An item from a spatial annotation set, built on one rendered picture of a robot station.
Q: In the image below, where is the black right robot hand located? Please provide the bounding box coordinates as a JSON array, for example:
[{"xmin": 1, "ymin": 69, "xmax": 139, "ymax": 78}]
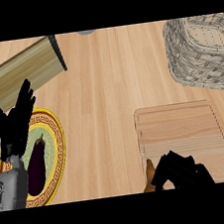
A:
[{"xmin": 147, "ymin": 144, "xmax": 216, "ymax": 192}]

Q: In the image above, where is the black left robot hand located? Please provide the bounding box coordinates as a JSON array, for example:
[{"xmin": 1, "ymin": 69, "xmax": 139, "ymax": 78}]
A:
[{"xmin": 0, "ymin": 77, "xmax": 45, "ymax": 163}]

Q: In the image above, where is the golden brown croissant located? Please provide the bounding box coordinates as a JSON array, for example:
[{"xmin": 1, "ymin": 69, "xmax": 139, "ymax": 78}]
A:
[{"xmin": 139, "ymin": 157, "xmax": 166, "ymax": 194}]

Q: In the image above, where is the pale wooden cutting board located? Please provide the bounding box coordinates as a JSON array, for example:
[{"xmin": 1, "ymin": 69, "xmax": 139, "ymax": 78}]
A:
[{"xmin": 132, "ymin": 96, "xmax": 224, "ymax": 194}]

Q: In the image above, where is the grey wicker basket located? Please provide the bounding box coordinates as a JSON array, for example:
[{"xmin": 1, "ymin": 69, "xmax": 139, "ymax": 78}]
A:
[{"xmin": 161, "ymin": 12, "xmax": 224, "ymax": 101}]

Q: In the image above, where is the yellow patterned plate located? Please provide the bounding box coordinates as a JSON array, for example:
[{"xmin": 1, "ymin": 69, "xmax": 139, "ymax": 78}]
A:
[{"xmin": 0, "ymin": 105, "xmax": 74, "ymax": 212}]

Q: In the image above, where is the dark purple eggplant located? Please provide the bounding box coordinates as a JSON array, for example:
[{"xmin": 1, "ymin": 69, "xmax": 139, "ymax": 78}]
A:
[{"xmin": 21, "ymin": 134, "xmax": 53, "ymax": 198}]

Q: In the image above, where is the grey round object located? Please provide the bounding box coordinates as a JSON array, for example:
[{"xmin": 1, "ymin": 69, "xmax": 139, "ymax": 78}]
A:
[{"xmin": 75, "ymin": 29, "xmax": 98, "ymax": 37}]

